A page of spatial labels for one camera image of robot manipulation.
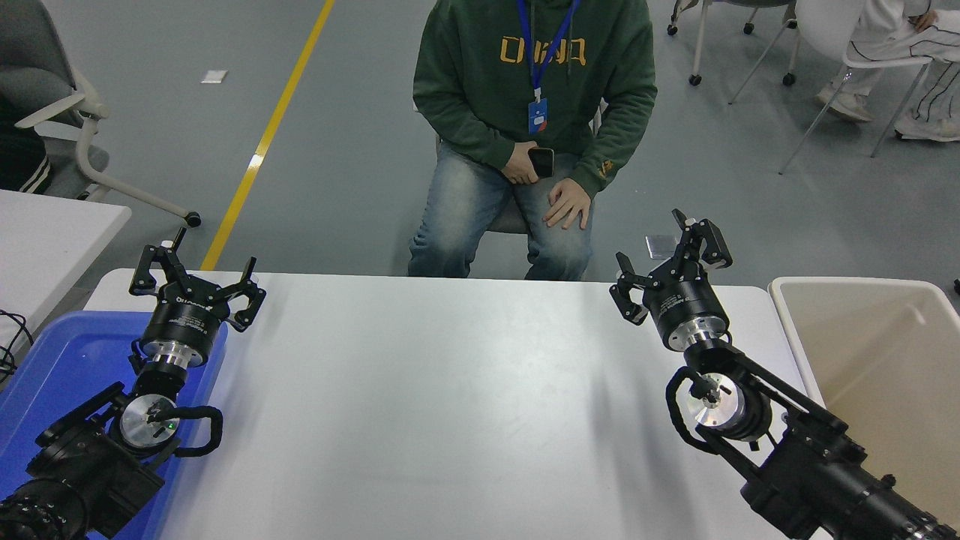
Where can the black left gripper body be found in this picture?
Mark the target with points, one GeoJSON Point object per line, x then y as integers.
{"type": "Point", "coordinates": [187, 319]}

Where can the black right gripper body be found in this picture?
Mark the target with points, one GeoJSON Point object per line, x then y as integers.
{"type": "Point", "coordinates": [682, 304]}

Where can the black smartphone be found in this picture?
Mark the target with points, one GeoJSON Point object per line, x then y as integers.
{"type": "Point", "coordinates": [541, 162]}

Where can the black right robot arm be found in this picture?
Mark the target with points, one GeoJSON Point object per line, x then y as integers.
{"type": "Point", "coordinates": [810, 472]}

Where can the person's left hand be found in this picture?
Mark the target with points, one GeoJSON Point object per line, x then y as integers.
{"type": "Point", "coordinates": [570, 204]}

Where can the person's right hand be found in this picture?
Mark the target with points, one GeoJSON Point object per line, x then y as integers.
{"type": "Point", "coordinates": [516, 166]}

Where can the metal floor plate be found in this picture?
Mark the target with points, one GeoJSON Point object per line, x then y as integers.
{"type": "Point", "coordinates": [660, 247]}

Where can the blue plastic tray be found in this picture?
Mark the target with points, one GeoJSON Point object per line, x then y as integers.
{"type": "Point", "coordinates": [67, 360]}

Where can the white side table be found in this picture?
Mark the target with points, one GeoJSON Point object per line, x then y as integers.
{"type": "Point", "coordinates": [45, 240]}

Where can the chair with black castors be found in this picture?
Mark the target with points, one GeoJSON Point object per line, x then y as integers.
{"type": "Point", "coordinates": [695, 79]}

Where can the person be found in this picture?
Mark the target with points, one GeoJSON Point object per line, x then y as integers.
{"type": "Point", "coordinates": [19, 157]}
{"type": "Point", "coordinates": [465, 82]}
{"type": "Point", "coordinates": [885, 22]}

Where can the large pale plastic bin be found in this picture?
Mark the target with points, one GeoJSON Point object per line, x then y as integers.
{"type": "Point", "coordinates": [885, 360]}

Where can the white plastic chair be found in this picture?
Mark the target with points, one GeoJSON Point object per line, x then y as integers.
{"type": "Point", "coordinates": [821, 30]}

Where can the grey office chair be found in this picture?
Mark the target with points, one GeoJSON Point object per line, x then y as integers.
{"type": "Point", "coordinates": [30, 45]}

